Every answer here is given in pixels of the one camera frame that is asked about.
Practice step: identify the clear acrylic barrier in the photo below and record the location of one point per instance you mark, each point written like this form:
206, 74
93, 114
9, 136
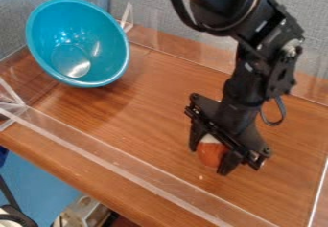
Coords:
115, 139

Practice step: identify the brown and white toy mushroom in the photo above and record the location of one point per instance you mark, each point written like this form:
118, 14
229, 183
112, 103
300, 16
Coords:
210, 151

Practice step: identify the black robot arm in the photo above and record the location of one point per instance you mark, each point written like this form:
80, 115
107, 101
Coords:
269, 38

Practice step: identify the grey box under table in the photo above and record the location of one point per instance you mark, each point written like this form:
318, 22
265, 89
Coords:
84, 213

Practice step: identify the black and white chair part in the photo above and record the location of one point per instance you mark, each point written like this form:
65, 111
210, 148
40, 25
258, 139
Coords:
12, 217

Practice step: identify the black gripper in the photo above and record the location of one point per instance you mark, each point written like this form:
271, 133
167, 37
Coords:
229, 122

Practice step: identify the blue plastic bowl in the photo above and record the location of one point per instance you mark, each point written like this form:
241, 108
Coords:
77, 43

